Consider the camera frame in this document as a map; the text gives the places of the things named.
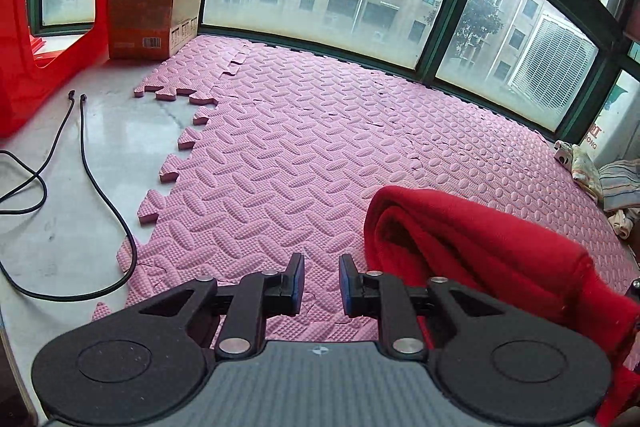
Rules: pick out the brown cardboard box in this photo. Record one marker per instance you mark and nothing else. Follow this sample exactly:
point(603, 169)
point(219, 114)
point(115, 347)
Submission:
point(145, 22)

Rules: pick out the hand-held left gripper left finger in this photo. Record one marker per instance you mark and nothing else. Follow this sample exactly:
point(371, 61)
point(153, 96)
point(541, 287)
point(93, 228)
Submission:
point(296, 282)

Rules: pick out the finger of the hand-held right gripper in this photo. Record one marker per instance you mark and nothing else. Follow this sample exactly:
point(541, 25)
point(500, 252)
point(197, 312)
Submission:
point(636, 293)

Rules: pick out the white outdoor air conditioner unit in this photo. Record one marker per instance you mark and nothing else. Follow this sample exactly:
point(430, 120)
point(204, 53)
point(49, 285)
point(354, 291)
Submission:
point(552, 64)

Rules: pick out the striped folded cloth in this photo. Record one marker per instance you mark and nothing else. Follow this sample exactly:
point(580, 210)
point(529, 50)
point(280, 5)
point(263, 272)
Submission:
point(622, 184)

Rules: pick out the pink foam puzzle mat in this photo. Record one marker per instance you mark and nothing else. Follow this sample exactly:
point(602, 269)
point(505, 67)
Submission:
point(310, 137)

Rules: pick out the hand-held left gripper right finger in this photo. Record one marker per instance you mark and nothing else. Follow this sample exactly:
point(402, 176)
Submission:
point(349, 282)

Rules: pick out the red fleece sweater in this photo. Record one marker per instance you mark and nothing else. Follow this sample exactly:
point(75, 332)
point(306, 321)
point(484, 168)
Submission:
point(480, 252)

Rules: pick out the small white box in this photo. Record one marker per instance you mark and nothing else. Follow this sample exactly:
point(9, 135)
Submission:
point(564, 153)

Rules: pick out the beige crumpled cloth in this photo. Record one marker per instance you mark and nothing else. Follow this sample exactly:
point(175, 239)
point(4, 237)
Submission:
point(621, 222)

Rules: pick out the white carton with red print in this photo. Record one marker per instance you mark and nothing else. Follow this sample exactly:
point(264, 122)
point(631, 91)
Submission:
point(617, 127)

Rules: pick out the red plastic stool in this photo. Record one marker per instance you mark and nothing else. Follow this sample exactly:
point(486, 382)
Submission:
point(20, 47)

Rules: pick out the green tree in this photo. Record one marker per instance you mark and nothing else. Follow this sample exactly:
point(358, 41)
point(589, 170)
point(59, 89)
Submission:
point(475, 27)

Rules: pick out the dark green window frame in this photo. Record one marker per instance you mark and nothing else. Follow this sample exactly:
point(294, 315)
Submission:
point(450, 12)

